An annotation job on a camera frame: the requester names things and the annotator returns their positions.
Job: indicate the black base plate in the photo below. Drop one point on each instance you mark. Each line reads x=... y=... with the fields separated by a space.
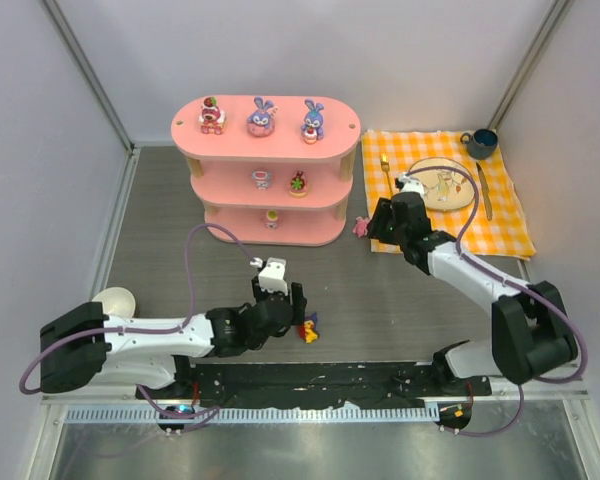
x=316 y=386

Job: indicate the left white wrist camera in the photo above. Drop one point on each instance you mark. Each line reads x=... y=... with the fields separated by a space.
x=271 y=275

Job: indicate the dark blue ceramic mug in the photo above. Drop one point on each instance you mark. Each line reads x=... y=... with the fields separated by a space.
x=480 y=144

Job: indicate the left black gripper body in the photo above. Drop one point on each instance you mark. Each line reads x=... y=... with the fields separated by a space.
x=298 y=303

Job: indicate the pink three-tier wooden shelf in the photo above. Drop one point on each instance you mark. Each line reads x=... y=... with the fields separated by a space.
x=221 y=167

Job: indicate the cream decorated ceramic plate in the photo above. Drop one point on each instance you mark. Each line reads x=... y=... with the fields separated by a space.
x=446 y=184

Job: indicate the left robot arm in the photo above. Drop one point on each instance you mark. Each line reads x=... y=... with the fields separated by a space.
x=86 y=346

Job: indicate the white ceramic bowl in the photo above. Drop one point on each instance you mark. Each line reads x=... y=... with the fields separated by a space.
x=117 y=301

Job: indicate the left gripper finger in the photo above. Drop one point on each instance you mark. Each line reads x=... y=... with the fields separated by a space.
x=299 y=303
x=258 y=293

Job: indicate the pink pig toy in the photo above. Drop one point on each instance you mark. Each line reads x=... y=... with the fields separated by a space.
x=361 y=226

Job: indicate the red yellow bird toy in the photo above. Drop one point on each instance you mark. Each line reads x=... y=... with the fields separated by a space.
x=307 y=331

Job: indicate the yellow white checkered cloth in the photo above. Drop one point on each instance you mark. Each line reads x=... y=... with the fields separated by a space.
x=505 y=235

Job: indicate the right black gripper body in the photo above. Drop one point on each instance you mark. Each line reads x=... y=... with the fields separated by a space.
x=385 y=222

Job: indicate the gold knife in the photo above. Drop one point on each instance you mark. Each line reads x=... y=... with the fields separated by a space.
x=485 y=192

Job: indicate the pink bear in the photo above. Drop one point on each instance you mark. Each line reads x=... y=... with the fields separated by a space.
x=298 y=185
x=212 y=118

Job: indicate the purple bunny with cake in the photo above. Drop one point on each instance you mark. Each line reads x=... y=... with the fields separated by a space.
x=313 y=124

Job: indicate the white pink toy middle shelf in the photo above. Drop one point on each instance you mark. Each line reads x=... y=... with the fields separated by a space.
x=262 y=179

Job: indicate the pink toy with yellow hat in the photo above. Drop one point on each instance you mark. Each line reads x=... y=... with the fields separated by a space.
x=272 y=218

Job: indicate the gold fork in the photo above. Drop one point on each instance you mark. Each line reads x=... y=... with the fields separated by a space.
x=385 y=167

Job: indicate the white slotted cable duct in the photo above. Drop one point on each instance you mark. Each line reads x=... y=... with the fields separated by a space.
x=138 y=414

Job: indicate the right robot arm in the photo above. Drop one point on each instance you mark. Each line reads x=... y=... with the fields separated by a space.
x=530 y=335

